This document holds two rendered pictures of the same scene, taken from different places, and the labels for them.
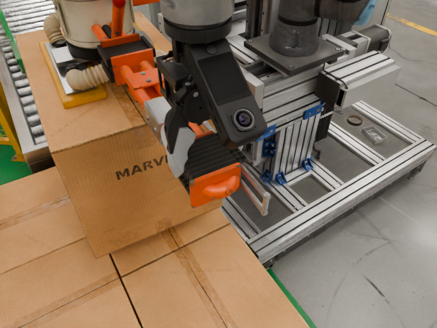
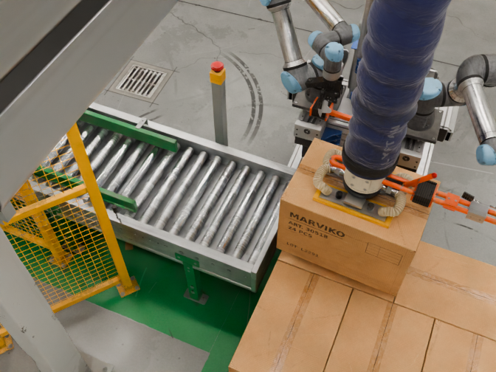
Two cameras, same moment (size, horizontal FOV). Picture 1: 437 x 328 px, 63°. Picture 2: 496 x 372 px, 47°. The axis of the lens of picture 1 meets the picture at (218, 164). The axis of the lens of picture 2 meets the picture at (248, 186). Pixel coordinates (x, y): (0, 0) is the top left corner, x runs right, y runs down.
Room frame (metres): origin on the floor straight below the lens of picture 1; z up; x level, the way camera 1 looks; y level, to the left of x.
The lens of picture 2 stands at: (-0.05, 1.58, 3.07)
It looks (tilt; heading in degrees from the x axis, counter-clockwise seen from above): 53 degrees down; 324
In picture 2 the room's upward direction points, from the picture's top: straight up
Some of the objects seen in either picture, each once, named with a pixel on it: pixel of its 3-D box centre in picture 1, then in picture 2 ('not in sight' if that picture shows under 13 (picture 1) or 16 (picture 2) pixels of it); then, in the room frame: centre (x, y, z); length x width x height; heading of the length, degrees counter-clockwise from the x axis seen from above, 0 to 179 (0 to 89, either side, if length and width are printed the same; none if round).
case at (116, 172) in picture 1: (120, 122); (354, 216); (0.88, 0.30, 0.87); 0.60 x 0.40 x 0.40; 28
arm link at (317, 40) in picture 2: not in sight; (323, 43); (1.36, 0.17, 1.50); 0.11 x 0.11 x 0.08; 82
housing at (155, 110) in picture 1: (170, 118); (477, 212); (0.48, 0.08, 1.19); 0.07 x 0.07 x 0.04; 28
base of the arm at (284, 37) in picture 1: (295, 29); (419, 112); (1.06, -0.23, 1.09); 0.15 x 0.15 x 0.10
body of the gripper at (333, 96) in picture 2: not in sight; (331, 87); (1.25, 0.20, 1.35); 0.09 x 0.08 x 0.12; 28
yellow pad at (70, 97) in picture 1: (68, 62); (353, 202); (0.84, 0.39, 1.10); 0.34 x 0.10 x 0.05; 28
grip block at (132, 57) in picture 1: (127, 58); (424, 192); (0.67, 0.18, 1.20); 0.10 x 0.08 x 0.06; 118
